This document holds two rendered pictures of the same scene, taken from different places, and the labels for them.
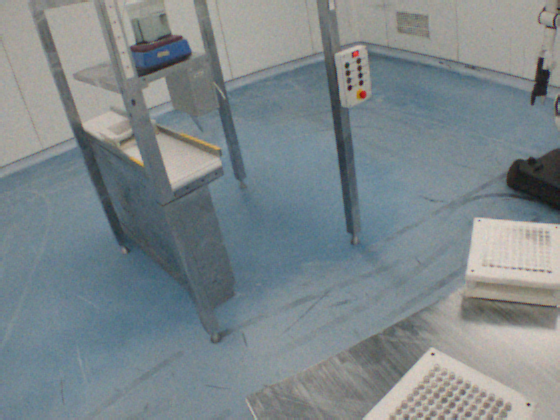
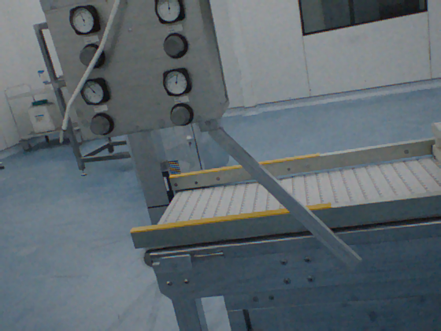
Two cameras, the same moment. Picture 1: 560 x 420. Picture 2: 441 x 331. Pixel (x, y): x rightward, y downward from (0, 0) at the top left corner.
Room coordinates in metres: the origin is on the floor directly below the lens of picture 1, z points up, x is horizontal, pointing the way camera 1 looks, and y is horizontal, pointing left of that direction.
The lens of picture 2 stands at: (2.46, -0.19, 1.16)
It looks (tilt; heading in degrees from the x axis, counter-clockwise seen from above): 17 degrees down; 135
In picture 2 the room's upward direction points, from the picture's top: 12 degrees counter-clockwise
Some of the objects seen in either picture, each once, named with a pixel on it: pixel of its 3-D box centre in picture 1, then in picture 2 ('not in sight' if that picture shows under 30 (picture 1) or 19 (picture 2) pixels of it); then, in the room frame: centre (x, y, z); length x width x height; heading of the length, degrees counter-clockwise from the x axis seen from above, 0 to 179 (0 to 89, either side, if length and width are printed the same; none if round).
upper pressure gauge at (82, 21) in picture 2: not in sight; (83, 20); (1.89, 0.18, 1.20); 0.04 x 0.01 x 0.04; 34
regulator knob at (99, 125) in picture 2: not in sight; (98, 121); (1.88, 0.17, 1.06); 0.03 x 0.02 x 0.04; 34
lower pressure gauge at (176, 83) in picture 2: not in sight; (176, 82); (1.98, 0.24, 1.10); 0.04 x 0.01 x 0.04; 34
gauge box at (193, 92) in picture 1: (190, 85); (144, 60); (1.90, 0.26, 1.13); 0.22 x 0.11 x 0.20; 34
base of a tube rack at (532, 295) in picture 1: (514, 265); not in sight; (0.84, -0.57, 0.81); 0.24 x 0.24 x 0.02; 60
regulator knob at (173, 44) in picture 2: not in sight; (172, 42); (1.99, 0.24, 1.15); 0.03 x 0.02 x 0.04; 34
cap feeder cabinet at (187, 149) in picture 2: not in sight; (177, 138); (-0.28, 2.12, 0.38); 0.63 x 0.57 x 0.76; 24
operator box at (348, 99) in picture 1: (353, 76); not in sight; (2.14, -0.46, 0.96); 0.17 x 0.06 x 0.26; 124
